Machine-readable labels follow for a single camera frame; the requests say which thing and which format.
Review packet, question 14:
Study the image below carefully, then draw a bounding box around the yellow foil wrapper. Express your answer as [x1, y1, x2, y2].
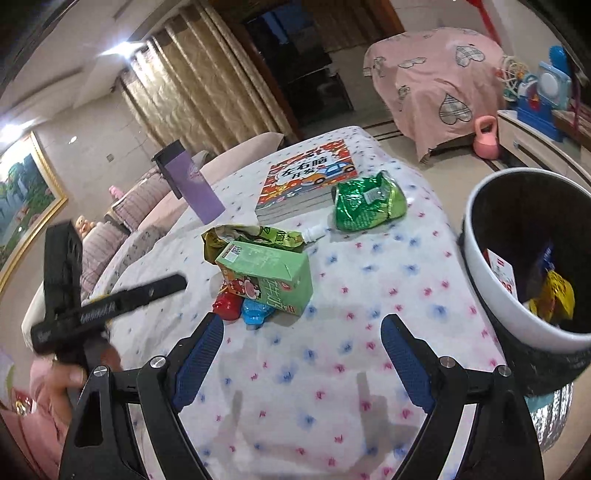
[529, 270, 575, 329]

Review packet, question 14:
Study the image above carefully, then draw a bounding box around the gold framed landscape painting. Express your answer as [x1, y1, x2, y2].
[0, 131, 69, 289]

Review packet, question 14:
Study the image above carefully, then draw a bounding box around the wooden balcony door frame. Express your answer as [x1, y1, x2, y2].
[238, 0, 407, 139]

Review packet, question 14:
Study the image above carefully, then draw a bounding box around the colourful children's book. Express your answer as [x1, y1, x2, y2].
[255, 141, 358, 219]

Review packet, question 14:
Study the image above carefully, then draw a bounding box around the person's left forearm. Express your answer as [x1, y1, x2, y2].
[0, 357, 70, 467]

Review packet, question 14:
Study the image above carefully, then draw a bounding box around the blue white toy machine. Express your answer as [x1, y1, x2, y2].
[516, 62, 573, 141]

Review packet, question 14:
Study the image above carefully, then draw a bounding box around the pink kettlebell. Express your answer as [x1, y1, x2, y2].
[473, 115, 499, 160]

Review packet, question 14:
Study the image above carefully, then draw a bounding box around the gold green spout pouch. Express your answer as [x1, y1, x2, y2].
[202, 224, 329, 265]

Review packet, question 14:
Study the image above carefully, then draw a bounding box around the red small plastic bottle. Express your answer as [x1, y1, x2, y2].
[212, 291, 245, 320]

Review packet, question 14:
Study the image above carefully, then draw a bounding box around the small doll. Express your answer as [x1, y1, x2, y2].
[76, 215, 98, 241]

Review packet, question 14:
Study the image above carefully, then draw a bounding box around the blue snack bag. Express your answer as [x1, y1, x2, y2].
[538, 242, 557, 278]

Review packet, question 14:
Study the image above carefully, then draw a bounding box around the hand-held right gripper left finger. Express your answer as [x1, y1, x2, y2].
[58, 311, 225, 480]

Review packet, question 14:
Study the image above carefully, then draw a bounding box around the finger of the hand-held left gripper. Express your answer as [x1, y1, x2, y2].
[107, 274, 188, 313]

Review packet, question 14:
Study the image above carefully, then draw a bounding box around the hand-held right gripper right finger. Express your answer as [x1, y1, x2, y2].
[381, 314, 546, 480]

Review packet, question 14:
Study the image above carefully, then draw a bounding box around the pink heart print cover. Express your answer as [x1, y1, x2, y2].
[363, 27, 506, 161]

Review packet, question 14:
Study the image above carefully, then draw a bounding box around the beige patterned curtain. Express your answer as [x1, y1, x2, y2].
[117, 0, 305, 158]

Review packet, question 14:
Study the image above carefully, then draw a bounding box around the green snack bag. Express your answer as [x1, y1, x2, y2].
[331, 170, 408, 232]

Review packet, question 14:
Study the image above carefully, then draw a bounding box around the person's left hand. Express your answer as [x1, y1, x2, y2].
[46, 339, 123, 409]

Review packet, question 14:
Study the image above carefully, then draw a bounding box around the green drink carton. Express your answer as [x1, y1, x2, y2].
[215, 242, 314, 318]

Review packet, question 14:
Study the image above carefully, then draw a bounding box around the white television stand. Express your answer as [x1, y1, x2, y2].
[496, 110, 591, 185]

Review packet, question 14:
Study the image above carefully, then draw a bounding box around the red white small box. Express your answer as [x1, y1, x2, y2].
[485, 248, 518, 296]

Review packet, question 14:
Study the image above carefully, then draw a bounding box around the purple thermos bottle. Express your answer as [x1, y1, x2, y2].
[151, 141, 226, 225]

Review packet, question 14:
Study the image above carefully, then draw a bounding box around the blue small plastic bottle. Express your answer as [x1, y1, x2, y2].
[241, 298, 275, 326]

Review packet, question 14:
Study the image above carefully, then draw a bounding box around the pink grey sofa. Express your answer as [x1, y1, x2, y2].
[21, 131, 284, 333]

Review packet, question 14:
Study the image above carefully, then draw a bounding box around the colourful wire ball toy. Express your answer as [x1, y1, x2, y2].
[499, 55, 529, 100]

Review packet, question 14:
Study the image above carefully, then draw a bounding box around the striped pink cushion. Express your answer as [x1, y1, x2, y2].
[113, 173, 171, 232]

